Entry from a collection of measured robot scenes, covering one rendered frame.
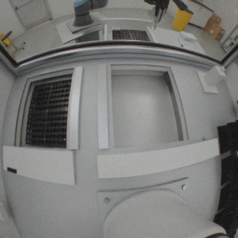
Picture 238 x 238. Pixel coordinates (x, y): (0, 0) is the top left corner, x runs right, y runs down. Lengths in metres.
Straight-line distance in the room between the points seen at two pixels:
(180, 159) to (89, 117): 0.23
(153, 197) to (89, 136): 0.20
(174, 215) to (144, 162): 0.12
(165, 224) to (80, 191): 0.20
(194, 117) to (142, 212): 0.28
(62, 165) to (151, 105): 0.35
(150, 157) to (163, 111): 0.24
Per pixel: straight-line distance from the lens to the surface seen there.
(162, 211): 0.20
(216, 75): 0.42
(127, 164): 0.22
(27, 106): 0.48
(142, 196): 0.26
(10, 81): 0.53
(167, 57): 0.41
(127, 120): 0.39
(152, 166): 0.24
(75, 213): 0.33
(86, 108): 0.28
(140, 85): 0.46
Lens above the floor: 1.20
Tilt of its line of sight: 74 degrees down
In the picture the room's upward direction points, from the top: 7 degrees clockwise
